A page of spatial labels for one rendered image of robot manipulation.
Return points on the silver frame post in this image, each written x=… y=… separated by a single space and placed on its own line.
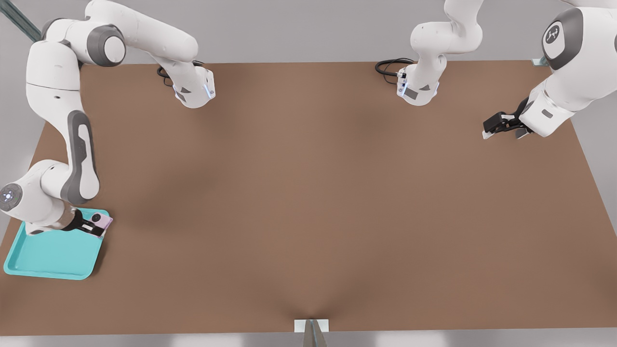
x=19 y=19
x=540 y=61
x=312 y=332

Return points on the pale lilac phone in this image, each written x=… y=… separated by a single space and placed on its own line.
x=101 y=220

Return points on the pale blue-green tray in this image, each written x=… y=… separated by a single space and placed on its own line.
x=53 y=255

